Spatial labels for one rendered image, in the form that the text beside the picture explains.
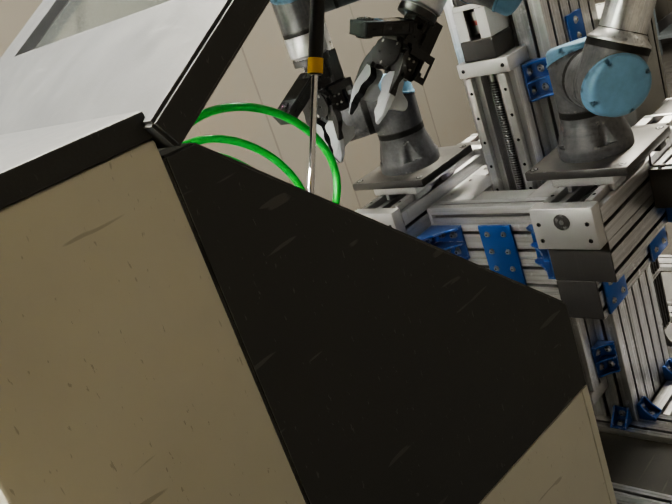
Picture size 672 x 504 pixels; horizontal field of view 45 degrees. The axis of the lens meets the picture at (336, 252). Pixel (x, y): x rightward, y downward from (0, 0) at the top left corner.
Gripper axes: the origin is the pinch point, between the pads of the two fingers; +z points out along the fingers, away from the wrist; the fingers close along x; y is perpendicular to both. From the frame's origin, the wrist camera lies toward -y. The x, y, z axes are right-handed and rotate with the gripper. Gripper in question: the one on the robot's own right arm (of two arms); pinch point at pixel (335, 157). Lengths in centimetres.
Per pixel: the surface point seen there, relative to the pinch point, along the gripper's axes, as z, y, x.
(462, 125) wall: 86, 276, 203
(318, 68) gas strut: -25, -36, -45
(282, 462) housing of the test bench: 14, -62, -47
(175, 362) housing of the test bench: -4, -69, -47
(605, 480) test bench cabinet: 61, -5, -47
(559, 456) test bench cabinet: 48, -15, -47
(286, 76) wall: 12, 151, 194
